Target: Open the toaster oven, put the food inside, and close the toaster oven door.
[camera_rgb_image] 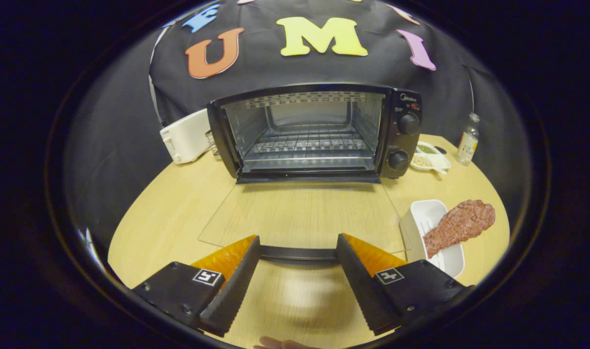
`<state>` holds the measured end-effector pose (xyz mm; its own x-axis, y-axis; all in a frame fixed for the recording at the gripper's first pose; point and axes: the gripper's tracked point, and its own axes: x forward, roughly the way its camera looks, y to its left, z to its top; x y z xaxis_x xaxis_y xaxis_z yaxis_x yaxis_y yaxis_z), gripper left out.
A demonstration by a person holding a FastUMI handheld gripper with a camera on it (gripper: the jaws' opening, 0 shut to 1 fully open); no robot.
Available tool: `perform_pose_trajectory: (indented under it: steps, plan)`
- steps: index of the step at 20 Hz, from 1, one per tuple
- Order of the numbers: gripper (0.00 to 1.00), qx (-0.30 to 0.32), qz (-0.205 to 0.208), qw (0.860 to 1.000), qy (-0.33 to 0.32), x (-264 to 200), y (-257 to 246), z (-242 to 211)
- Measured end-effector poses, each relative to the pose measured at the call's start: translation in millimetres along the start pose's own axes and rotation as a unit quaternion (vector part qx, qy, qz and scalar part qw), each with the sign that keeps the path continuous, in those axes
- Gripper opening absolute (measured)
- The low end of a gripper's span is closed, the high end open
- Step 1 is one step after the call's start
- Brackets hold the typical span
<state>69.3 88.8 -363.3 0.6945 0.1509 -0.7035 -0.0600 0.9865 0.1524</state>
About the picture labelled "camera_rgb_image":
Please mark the white ribbed tray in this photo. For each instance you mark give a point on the white ribbed tray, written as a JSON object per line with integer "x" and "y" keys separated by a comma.
{"x": 421, "y": 218}

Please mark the reddish brown meat piece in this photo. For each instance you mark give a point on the reddish brown meat piece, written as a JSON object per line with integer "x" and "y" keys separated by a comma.
{"x": 459, "y": 225}

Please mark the white bread toaster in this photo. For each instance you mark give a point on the white bread toaster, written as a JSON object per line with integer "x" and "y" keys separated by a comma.
{"x": 186, "y": 138}

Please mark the small black disc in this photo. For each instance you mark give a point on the small black disc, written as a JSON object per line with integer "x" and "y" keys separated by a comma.
{"x": 440, "y": 150}

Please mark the small clear bottle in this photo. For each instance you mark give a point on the small clear bottle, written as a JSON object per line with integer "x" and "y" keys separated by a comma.
{"x": 468, "y": 145}

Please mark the white divided dish with beans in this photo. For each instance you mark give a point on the white divided dish with beans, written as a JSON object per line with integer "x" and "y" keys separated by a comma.
{"x": 428, "y": 157}

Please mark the black toaster oven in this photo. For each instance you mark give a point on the black toaster oven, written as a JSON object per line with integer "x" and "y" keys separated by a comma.
{"x": 406, "y": 145}

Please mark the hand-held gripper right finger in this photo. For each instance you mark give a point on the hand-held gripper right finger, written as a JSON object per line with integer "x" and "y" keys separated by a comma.
{"x": 365, "y": 291}

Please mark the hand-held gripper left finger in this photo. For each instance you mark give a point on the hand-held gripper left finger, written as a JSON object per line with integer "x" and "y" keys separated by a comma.
{"x": 232, "y": 291}

